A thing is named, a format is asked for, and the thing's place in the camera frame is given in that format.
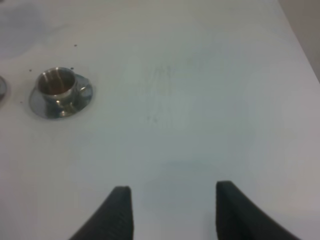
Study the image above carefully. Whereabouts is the right stainless steel teacup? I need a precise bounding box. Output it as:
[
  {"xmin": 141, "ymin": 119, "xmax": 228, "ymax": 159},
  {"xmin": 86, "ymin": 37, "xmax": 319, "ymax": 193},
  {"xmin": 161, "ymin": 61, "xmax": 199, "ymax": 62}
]
[{"xmin": 35, "ymin": 67, "xmax": 93, "ymax": 106}]

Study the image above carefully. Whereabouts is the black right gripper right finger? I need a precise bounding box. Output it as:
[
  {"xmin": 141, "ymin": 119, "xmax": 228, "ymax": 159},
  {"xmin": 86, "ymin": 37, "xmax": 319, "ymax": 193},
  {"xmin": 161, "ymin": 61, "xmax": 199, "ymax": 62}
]
[{"xmin": 215, "ymin": 181, "xmax": 297, "ymax": 240}]

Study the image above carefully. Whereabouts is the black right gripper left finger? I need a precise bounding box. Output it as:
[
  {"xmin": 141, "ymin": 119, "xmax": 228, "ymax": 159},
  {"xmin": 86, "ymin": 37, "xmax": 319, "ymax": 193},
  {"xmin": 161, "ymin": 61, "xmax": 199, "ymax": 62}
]
[{"xmin": 71, "ymin": 186, "xmax": 134, "ymax": 240}]

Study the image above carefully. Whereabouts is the right steel cup saucer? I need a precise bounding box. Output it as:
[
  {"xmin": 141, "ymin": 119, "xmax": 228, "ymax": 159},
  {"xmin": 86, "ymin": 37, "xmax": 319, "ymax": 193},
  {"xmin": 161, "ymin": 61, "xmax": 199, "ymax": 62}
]
[{"xmin": 29, "ymin": 74, "xmax": 94, "ymax": 120}]

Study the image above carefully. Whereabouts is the left steel cup saucer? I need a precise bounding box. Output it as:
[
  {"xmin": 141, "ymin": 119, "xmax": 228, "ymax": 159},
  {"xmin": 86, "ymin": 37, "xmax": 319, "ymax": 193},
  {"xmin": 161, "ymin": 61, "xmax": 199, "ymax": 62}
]
[{"xmin": 0, "ymin": 76, "xmax": 8, "ymax": 100}]

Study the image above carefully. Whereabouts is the steel cup saucer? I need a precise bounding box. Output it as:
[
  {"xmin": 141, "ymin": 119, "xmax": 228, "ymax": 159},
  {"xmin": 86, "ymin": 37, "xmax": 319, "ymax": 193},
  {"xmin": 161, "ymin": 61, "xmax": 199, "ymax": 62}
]
[
  {"xmin": 0, "ymin": 76, "xmax": 8, "ymax": 100},
  {"xmin": 29, "ymin": 74, "xmax": 94, "ymax": 120}
]

